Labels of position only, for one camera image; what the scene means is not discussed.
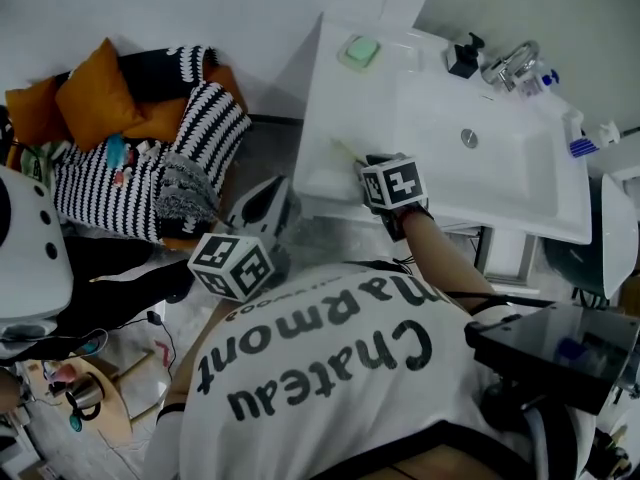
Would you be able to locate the person's left forearm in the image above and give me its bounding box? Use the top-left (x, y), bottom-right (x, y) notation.
top-left (163, 305), bottom-right (239, 412)

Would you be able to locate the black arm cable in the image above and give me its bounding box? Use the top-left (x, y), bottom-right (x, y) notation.
top-left (392, 255), bottom-right (544, 315)

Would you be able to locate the orange cushion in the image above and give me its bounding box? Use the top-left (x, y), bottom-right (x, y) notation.
top-left (3, 74), bottom-right (70, 148)
top-left (53, 36), bottom-right (147, 153)

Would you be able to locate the grey fuzzy cushion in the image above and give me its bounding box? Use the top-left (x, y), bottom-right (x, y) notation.
top-left (156, 148), bottom-right (222, 222)

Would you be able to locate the yellow-green toothbrush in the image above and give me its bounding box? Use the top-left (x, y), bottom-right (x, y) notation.
top-left (329, 137), bottom-right (370, 166)

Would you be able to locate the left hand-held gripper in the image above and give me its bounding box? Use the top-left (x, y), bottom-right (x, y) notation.
top-left (187, 175), bottom-right (295, 303)

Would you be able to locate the white hard-shell backpack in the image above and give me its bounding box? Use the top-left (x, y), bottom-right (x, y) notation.
top-left (0, 164), bottom-right (76, 338)

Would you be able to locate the black white patterned cushion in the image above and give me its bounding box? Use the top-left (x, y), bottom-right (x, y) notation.
top-left (115, 44), bottom-right (222, 103)

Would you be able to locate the blue striped spray bottle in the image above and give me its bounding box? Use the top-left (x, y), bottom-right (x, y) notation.
top-left (561, 106), bottom-right (622, 160)

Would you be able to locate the wooden side table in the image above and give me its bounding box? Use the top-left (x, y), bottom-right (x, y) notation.
top-left (12, 346), bottom-right (174, 452)

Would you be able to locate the chrome faucet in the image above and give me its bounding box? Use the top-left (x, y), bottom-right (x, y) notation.
top-left (479, 39), bottom-right (542, 94)

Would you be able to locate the orange sofa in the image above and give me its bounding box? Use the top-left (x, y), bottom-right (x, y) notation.
top-left (0, 37), bottom-right (255, 252)

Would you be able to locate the black chest-mounted device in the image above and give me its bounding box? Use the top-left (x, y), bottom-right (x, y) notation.
top-left (463, 301), bottom-right (640, 418)

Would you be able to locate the white printed t-shirt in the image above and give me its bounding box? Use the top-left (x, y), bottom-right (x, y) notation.
top-left (176, 261), bottom-right (599, 480)

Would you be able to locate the clear pump bottle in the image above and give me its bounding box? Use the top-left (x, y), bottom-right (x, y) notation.
top-left (518, 72), bottom-right (546, 98)

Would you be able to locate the black white striped blanket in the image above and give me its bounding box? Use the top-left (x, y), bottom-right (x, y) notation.
top-left (51, 80), bottom-right (255, 245)

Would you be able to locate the steel kettle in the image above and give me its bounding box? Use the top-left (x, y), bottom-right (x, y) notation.
top-left (63, 371), bottom-right (107, 423)

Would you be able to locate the person's right forearm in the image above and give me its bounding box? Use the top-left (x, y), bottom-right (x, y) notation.
top-left (401, 211), bottom-right (504, 312)

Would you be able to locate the black soap dispenser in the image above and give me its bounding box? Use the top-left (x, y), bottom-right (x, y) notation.
top-left (443, 31), bottom-right (487, 80)

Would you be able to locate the green soap on dish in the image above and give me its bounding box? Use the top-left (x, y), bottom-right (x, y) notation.
top-left (336, 32), bottom-right (385, 74)

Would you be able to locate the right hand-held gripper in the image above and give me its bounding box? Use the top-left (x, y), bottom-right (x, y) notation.
top-left (352, 152), bottom-right (435, 243)

